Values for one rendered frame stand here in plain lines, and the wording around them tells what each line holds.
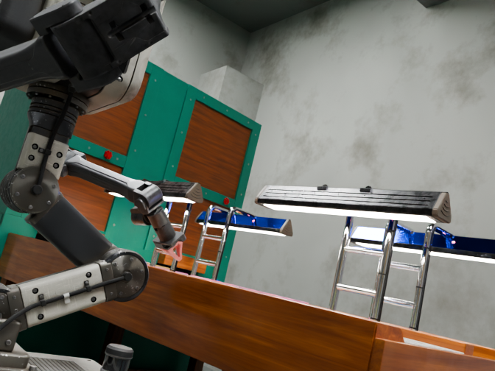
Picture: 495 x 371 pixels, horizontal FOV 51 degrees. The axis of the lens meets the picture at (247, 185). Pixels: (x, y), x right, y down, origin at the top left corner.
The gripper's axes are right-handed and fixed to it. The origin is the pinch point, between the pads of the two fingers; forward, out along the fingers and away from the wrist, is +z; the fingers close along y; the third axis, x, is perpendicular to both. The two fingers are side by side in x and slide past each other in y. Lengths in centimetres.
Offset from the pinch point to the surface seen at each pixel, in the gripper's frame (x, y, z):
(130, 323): 30.7, -13.9, -3.8
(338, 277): -21, -47, 15
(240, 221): -61, 41, 34
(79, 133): -34, 94, -31
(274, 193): -25.7, -28.2, -11.4
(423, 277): -41, -63, 29
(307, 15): -352, 189, 10
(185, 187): -26.4, 18.2, -10.1
